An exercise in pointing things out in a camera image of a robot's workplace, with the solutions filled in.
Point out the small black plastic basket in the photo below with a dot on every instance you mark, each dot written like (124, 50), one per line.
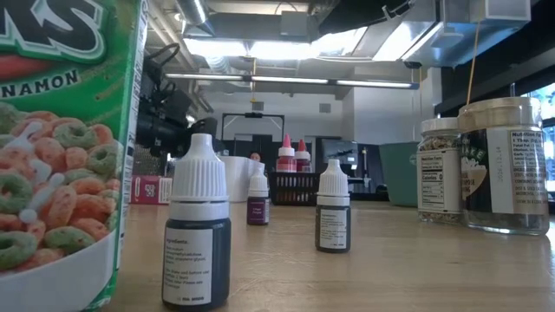
(295, 188)

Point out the person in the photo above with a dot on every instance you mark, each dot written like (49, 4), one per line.
(255, 157)

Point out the white plastic bin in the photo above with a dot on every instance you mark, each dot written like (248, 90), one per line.
(238, 177)

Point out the pink snack box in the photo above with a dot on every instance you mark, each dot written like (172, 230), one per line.
(149, 190)

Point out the teal plastic bin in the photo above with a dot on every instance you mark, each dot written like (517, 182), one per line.
(396, 173)

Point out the grey wall vent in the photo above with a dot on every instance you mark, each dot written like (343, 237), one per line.
(324, 108)
(258, 105)

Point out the green cereal box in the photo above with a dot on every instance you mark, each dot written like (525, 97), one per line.
(65, 130)

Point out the dark background workstation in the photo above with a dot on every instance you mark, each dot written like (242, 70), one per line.
(342, 151)

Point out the pale overhead duct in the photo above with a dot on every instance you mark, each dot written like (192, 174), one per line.
(455, 41)

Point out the long linear ceiling light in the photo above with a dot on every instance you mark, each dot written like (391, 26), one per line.
(303, 80)

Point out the white-lidded spice jar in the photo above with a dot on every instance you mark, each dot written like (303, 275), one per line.
(438, 182)

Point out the red food colouring bottle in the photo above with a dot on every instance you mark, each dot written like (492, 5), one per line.
(302, 161)
(286, 162)

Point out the small purple dropper bottle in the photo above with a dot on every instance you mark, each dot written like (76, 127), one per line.
(258, 212)

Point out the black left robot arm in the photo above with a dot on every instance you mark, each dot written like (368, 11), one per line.
(149, 73)

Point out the black background gantry frame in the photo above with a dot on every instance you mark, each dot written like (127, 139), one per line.
(253, 115)

